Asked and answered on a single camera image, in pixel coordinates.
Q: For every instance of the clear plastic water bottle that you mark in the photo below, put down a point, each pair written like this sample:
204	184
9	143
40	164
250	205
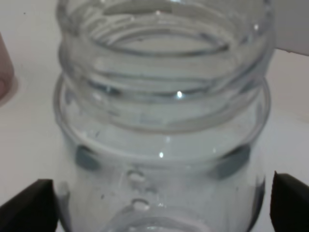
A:
160	104

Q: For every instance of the pink translucent cup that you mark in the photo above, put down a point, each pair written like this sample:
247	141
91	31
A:
7	75

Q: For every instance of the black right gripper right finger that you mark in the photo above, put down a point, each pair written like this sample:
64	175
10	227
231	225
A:
289	205

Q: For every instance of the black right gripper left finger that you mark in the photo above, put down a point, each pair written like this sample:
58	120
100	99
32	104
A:
32	210

